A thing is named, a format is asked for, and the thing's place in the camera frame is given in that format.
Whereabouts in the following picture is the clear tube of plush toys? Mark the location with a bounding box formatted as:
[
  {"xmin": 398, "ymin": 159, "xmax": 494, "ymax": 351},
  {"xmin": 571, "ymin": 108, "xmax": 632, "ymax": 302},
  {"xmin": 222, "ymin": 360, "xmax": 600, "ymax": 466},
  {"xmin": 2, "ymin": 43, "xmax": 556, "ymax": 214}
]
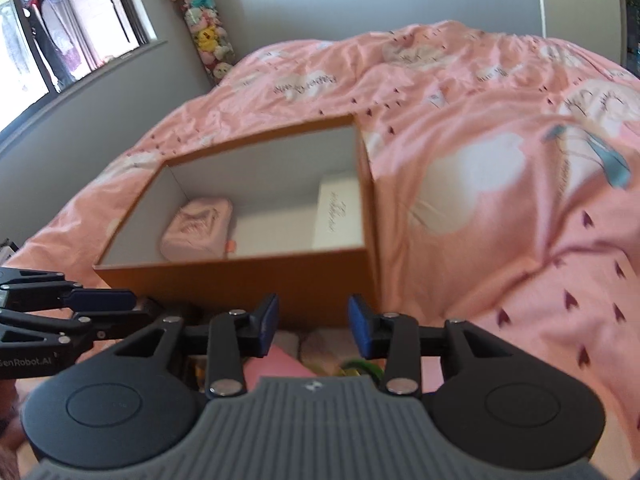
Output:
[{"xmin": 161, "ymin": 0, "xmax": 236, "ymax": 86}]

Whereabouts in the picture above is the pink plush pouch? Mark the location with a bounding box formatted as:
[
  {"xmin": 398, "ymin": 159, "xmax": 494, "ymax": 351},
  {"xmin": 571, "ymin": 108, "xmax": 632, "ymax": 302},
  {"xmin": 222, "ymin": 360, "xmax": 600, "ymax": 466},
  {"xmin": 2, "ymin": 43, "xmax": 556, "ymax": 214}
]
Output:
[{"xmin": 160, "ymin": 197, "xmax": 235, "ymax": 262}]

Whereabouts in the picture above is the orange cardboard box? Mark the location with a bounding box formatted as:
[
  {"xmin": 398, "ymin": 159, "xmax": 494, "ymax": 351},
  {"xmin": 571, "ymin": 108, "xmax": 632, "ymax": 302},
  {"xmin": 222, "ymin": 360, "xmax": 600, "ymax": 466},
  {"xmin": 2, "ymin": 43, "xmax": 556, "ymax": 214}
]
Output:
[{"xmin": 92, "ymin": 114, "xmax": 381, "ymax": 331}]

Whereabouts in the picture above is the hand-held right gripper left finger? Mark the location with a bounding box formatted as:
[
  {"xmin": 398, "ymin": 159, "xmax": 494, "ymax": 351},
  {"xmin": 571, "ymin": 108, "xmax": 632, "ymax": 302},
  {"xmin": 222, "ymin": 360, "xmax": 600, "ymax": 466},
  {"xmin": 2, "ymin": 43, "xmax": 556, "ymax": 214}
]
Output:
[{"xmin": 115, "ymin": 294, "xmax": 279, "ymax": 400}]

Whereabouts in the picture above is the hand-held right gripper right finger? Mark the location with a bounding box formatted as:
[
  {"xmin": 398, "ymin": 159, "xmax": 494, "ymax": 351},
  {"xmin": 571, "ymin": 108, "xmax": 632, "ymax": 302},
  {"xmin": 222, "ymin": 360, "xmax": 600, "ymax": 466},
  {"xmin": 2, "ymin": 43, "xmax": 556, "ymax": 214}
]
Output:
[{"xmin": 348, "ymin": 295, "xmax": 506, "ymax": 395}]

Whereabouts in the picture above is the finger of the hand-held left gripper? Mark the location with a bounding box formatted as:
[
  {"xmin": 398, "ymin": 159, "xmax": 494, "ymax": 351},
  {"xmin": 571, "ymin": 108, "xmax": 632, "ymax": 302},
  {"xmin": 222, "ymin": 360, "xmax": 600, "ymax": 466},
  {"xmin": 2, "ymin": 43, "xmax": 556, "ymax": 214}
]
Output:
[
  {"xmin": 0, "ymin": 309, "xmax": 158, "ymax": 348},
  {"xmin": 0, "ymin": 267, "xmax": 137, "ymax": 317}
]

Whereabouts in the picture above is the white flat box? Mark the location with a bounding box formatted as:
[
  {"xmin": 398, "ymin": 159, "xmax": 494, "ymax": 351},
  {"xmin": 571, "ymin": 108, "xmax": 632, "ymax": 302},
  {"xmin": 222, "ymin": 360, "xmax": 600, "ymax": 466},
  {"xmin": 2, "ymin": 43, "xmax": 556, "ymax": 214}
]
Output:
[{"xmin": 312, "ymin": 170, "xmax": 368, "ymax": 251}]

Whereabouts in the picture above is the window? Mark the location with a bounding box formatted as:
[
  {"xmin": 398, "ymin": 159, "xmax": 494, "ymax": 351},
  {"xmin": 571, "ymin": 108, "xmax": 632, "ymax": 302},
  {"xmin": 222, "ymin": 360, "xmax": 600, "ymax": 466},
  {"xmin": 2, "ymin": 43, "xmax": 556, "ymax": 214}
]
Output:
[{"xmin": 0, "ymin": 0, "xmax": 168, "ymax": 133}]

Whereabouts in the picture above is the pink printed blanket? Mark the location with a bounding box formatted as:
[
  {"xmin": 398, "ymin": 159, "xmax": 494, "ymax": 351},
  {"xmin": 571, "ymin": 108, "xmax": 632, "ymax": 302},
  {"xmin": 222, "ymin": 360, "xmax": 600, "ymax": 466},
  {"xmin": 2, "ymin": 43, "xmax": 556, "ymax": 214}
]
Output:
[{"xmin": 0, "ymin": 20, "xmax": 640, "ymax": 480}]

